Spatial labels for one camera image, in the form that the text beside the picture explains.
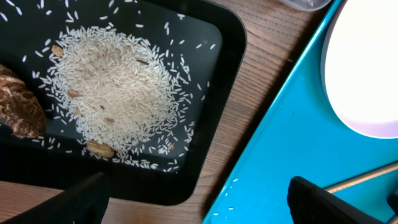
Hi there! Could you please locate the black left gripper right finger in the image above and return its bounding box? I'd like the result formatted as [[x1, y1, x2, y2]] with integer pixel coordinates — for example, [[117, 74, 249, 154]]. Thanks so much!
[[287, 176, 381, 224]]

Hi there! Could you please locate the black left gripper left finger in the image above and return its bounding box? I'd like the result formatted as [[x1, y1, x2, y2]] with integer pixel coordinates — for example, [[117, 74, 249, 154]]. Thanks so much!
[[5, 172, 109, 224]]

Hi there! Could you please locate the wooden chopstick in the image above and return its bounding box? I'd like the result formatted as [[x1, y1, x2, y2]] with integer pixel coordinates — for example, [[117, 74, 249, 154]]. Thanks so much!
[[325, 162, 397, 194]]

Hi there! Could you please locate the brown food scrap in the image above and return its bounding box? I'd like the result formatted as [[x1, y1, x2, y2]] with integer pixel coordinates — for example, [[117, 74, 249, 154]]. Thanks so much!
[[1, 65, 47, 139]]

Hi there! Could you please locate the pile of rice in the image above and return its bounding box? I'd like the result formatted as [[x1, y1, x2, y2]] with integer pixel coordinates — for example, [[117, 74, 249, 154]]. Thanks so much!
[[0, 0, 217, 174]]

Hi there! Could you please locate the large pink plate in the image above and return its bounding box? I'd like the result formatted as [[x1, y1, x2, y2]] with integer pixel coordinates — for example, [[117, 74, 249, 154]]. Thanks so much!
[[321, 0, 397, 139]]

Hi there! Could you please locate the black waste tray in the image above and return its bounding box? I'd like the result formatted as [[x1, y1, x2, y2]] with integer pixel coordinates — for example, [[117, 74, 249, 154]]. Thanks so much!
[[1, 1, 247, 205]]

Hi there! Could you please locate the clear plastic bin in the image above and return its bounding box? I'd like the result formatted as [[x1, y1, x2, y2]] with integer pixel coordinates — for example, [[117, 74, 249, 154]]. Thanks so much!
[[279, 0, 331, 12]]

